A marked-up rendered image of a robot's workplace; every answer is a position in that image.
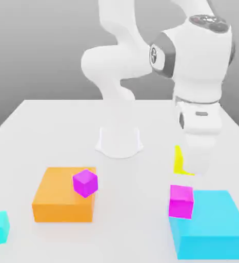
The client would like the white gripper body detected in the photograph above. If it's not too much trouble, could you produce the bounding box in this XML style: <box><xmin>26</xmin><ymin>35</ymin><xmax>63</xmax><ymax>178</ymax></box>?
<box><xmin>181</xmin><ymin>131</ymin><xmax>217</xmax><ymax>176</ymax></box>

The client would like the large orange box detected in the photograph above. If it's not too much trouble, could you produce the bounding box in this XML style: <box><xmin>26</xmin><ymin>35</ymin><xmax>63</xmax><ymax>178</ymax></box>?
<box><xmin>31</xmin><ymin>166</ymin><xmax>97</xmax><ymax>223</ymax></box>

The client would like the small yellow cube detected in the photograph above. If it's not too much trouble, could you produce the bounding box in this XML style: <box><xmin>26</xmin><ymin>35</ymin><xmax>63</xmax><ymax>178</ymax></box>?
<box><xmin>173</xmin><ymin>145</ymin><xmax>195</xmax><ymax>176</ymax></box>

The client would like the small magenta cube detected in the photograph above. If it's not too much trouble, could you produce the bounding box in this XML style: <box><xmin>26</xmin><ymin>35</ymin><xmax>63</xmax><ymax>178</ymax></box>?
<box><xmin>72</xmin><ymin>168</ymin><xmax>99</xmax><ymax>199</ymax></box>
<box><xmin>168</xmin><ymin>184</ymin><xmax>194</xmax><ymax>220</ymax></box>

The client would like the large cyan box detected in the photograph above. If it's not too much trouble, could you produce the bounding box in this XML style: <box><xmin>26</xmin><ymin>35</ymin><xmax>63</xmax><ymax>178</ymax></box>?
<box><xmin>168</xmin><ymin>190</ymin><xmax>239</xmax><ymax>260</ymax></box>

